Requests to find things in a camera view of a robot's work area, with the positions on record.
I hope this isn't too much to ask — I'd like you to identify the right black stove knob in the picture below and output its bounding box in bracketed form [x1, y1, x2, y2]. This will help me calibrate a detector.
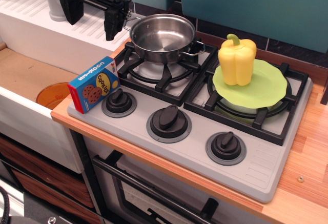
[206, 131, 247, 166]

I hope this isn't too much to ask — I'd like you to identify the orange plastic bowl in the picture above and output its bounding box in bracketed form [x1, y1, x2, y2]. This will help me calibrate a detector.
[36, 82, 70, 110]

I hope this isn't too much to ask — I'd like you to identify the grey toy faucet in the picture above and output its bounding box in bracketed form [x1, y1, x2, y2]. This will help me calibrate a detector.
[47, 0, 66, 22]

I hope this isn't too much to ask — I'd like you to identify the light green plate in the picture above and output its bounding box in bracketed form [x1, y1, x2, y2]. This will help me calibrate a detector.
[212, 59, 288, 109]

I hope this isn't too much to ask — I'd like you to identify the blue cookie box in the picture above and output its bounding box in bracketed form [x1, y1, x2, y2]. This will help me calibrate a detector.
[68, 56, 120, 114]

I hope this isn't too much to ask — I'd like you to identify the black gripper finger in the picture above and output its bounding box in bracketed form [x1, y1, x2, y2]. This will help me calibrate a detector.
[59, 0, 84, 25]
[104, 6, 126, 41]

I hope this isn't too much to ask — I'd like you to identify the white toy sink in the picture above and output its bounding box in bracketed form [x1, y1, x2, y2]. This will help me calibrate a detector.
[1, 0, 129, 173]

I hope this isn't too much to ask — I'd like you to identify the stainless steel pot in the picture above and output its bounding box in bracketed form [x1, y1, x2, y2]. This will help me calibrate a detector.
[123, 14, 206, 65]

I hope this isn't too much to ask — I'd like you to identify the black oven door handle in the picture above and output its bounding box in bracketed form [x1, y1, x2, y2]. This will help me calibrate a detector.
[92, 151, 218, 223]

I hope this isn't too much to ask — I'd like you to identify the brown wooden drawer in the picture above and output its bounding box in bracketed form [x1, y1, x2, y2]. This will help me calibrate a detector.
[1, 134, 101, 223]

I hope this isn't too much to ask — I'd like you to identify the left black burner grate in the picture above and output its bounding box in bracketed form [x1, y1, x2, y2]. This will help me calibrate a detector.
[115, 38, 218, 106]

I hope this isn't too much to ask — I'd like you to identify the left black stove knob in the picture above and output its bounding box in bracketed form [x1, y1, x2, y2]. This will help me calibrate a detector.
[101, 88, 137, 118]

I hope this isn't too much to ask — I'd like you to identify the oven door window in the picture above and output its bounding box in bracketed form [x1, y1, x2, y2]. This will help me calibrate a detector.
[112, 177, 206, 223]

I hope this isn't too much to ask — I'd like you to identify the yellow toy bell pepper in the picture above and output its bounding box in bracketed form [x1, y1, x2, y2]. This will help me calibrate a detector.
[218, 34, 257, 86]

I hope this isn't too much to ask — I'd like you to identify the right black burner grate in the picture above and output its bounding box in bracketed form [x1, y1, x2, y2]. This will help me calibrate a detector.
[183, 53, 312, 146]

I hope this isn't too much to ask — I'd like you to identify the middle black stove knob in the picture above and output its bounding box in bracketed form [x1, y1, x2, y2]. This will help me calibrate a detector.
[146, 105, 192, 144]

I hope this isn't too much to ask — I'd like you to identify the black stove knob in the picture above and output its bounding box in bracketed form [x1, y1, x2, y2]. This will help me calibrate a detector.
[101, 88, 137, 118]
[146, 105, 192, 144]
[206, 131, 247, 166]

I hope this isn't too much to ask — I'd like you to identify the black burner grate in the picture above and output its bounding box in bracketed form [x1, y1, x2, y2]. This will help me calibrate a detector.
[183, 53, 312, 146]
[115, 38, 218, 106]

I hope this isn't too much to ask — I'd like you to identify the grey toy stove top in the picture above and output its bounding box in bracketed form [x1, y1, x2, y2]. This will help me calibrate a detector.
[67, 85, 297, 202]

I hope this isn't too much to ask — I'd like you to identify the black braided cable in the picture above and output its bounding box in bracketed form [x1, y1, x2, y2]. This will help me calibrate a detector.
[0, 186, 10, 221]

